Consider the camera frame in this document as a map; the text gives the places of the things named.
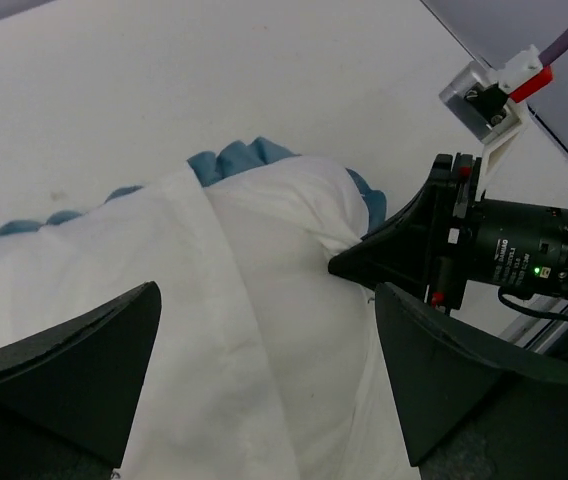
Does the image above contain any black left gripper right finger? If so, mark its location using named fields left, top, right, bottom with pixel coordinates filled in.
left=375, top=284, right=568, bottom=479

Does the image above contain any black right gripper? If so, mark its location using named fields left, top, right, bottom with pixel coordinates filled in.
left=328, top=154, right=568, bottom=310

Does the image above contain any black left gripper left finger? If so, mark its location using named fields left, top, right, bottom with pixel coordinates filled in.
left=0, top=282, right=162, bottom=479

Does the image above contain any white pillow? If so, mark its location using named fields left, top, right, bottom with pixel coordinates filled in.
left=0, top=156, right=418, bottom=479

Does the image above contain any aluminium table frame rail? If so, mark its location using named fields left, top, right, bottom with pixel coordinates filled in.
left=499, top=296, right=568, bottom=354

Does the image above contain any thin black cable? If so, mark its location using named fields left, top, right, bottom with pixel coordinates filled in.
left=496, top=287, right=568, bottom=324

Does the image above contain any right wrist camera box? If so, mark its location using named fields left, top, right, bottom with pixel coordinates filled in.
left=439, top=45, right=553, bottom=198

